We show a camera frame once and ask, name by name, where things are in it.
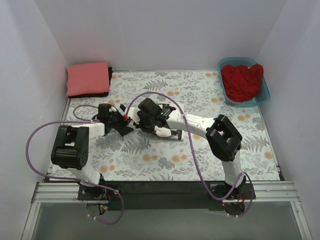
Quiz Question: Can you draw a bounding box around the white t shirt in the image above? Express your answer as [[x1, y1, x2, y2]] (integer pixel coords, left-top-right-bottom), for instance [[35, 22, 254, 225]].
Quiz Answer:
[[134, 101, 187, 142]]

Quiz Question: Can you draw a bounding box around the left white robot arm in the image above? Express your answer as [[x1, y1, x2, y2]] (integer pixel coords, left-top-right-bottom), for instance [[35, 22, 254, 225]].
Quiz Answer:
[[50, 103, 134, 200]]

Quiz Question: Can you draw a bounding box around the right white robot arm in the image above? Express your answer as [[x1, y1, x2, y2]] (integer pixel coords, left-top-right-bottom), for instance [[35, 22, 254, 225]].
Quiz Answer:
[[128, 98, 246, 199]]

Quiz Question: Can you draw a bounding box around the floral table mat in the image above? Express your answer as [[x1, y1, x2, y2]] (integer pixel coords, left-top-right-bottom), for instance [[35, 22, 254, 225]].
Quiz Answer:
[[65, 71, 280, 181]]

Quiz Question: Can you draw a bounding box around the folded black t shirt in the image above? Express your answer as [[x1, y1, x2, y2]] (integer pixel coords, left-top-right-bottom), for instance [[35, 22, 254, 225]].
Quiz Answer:
[[68, 67, 113, 99]]

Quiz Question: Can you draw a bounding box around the red crumpled t shirt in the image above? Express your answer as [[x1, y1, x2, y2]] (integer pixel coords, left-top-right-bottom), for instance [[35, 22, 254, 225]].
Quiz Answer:
[[221, 64, 264, 103]]

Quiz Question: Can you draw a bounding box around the teal plastic basket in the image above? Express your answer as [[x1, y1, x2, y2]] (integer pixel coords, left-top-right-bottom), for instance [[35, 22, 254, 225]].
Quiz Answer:
[[218, 57, 270, 108]]

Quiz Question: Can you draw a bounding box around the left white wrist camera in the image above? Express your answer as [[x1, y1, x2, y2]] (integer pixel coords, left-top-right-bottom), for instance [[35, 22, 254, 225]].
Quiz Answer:
[[109, 105, 119, 112]]

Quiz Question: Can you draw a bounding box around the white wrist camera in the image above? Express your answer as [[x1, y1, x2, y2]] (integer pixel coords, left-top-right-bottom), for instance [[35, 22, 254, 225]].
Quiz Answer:
[[109, 105, 119, 112], [125, 107, 140, 126]]

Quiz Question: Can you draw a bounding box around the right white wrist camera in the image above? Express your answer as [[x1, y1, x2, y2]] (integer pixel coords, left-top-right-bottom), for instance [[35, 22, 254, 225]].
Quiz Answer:
[[125, 107, 140, 126]]

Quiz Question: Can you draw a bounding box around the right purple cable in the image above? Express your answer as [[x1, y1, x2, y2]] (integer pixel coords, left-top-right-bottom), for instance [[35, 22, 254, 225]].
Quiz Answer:
[[123, 91, 256, 222]]

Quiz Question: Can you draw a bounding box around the purple cable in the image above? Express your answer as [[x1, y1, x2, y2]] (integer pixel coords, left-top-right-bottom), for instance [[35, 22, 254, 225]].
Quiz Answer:
[[26, 104, 125, 225], [123, 91, 256, 222]]

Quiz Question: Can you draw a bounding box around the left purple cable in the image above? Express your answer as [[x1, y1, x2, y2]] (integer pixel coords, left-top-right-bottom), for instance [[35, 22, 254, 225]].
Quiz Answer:
[[26, 104, 125, 225]]

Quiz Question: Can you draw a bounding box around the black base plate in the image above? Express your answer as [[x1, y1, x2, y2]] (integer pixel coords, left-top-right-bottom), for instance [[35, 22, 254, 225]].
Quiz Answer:
[[77, 180, 256, 215]]

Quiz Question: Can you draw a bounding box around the aluminium frame rail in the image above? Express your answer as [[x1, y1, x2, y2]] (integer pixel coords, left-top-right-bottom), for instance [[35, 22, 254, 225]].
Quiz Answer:
[[31, 181, 300, 203]]

